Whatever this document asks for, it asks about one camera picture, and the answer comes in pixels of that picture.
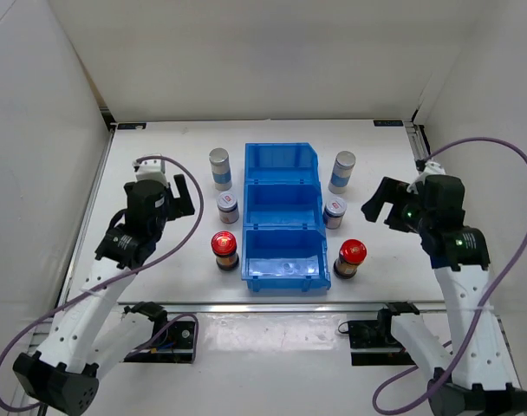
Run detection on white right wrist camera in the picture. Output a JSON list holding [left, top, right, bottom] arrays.
[[407, 159, 446, 194]]

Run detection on blue near storage bin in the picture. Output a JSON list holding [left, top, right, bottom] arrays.
[[241, 226, 331, 293]]

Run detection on white cap spice jar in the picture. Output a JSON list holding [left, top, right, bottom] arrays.
[[217, 192, 239, 224], [323, 197, 347, 230]]

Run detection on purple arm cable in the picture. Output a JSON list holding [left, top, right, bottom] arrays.
[[0, 154, 204, 413], [372, 137, 527, 416]]

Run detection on blue far storage bin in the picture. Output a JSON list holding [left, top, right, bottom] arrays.
[[244, 143, 319, 185]]

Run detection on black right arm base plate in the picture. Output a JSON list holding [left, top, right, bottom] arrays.
[[337, 320, 414, 367]]

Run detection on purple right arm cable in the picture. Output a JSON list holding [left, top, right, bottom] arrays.
[[372, 137, 527, 416]]

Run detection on silver cap shaker bottle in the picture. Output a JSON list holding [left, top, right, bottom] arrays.
[[328, 151, 355, 194], [209, 147, 232, 192]]

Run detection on aluminium frame rail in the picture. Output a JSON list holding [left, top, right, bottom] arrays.
[[55, 123, 115, 307], [404, 121, 431, 161]]

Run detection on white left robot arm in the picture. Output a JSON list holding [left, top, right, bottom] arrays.
[[13, 172, 195, 415]]

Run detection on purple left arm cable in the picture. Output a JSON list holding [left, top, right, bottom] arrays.
[[0, 154, 204, 413]]

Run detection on aluminium right frame rail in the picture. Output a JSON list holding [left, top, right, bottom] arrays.
[[404, 121, 431, 161]]

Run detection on blue storage bin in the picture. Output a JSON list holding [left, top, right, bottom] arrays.
[[241, 226, 331, 293], [243, 183, 324, 231], [244, 143, 319, 185]]

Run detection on red cap sauce jar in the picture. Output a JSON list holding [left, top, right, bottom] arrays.
[[211, 231, 239, 271], [334, 239, 368, 279]]

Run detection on aluminium front table rail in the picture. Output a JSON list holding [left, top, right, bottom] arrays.
[[55, 302, 464, 315]]

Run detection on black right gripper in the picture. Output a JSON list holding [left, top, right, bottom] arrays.
[[361, 177, 433, 235]]

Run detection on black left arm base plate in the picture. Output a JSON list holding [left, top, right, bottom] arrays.
[[124, 315, 198, 364]]

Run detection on blue middle storage bin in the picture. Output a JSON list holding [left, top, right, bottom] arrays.
[[243, 183, 324, 231]]

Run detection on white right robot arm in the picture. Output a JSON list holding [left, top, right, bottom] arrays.
[[361, 174, 527, 415]]

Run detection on aluminium left frame rail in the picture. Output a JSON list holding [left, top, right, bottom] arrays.
[[55, 123, 115, 307]]

